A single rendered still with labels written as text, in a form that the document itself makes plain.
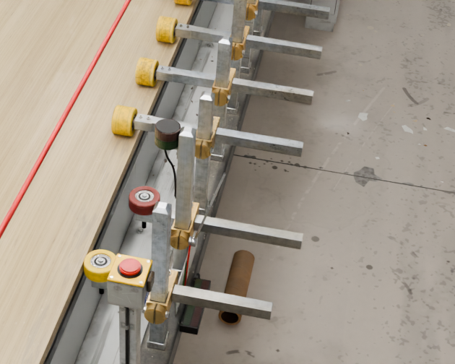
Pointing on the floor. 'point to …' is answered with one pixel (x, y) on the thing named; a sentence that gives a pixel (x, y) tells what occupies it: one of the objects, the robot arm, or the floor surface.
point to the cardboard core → (237, 282)
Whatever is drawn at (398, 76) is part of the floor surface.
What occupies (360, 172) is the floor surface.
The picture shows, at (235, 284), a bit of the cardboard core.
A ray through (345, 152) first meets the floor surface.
